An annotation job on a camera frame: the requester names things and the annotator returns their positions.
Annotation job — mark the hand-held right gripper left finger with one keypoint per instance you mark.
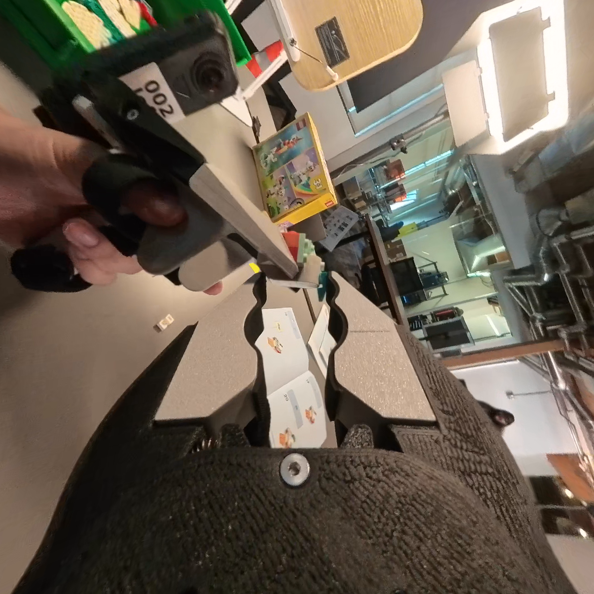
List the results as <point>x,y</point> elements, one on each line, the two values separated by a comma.
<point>218,357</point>

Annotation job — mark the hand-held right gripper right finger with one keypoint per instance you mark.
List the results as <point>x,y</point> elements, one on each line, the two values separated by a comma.
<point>380,366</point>

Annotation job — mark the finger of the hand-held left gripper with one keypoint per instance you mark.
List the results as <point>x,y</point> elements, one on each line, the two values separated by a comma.
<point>218,267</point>
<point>241,209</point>

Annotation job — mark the small multicolour lego model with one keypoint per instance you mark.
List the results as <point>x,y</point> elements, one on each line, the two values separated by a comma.
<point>304,253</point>

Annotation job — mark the teal lego brick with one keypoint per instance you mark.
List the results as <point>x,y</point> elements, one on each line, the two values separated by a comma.
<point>324,281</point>

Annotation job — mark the white lego brick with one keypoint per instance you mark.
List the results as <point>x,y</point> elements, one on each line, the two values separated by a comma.
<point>163,321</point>

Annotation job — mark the yellow lego set box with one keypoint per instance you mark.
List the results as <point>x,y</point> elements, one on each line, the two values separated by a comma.
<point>294,167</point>

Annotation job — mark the lego instruction booklet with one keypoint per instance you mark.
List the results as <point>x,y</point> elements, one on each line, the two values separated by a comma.
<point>290,399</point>

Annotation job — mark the green lego baseplate build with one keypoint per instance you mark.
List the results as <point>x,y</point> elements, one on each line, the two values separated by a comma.
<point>60,23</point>

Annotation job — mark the person's left hand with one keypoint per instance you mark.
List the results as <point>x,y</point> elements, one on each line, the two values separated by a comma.
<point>41,185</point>

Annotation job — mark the white paper sheet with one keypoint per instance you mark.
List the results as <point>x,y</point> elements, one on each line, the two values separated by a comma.
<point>321,334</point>

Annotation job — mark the black equipment case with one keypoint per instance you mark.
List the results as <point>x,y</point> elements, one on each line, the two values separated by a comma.
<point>448,334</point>

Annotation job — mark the grey-blue printed sheet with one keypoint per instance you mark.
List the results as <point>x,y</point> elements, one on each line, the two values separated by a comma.
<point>341,227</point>

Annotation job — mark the red and white object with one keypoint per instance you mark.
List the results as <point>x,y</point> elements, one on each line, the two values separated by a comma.
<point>264,58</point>

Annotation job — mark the white ceiling lamp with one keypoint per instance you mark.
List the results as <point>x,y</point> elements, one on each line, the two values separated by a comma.
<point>519,74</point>

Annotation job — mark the metal pipe frame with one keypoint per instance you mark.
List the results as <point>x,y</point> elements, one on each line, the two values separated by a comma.
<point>552,278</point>

